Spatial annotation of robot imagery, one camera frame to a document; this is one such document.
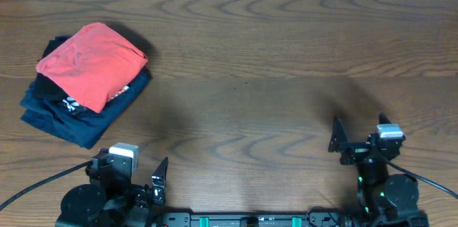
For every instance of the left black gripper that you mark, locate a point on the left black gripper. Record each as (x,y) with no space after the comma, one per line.
(142,189)

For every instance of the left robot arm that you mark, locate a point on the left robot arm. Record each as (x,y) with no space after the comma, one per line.
(110,198)

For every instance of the red orange t-shirt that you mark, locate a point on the red orange t-shirt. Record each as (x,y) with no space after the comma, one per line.
(93,65)

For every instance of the navy blue folded garment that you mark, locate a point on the navy blue folded garment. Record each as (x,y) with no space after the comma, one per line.
(77,124)

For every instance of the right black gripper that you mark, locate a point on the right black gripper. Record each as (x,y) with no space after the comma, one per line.
(340,143)

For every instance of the black patterned folded garment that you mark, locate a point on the black patterned folded garment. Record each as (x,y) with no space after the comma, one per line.
(77,105)

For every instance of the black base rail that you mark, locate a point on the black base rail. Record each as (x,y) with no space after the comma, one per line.
(316,217)

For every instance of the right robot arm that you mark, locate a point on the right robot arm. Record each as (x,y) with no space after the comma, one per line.
(385,199)

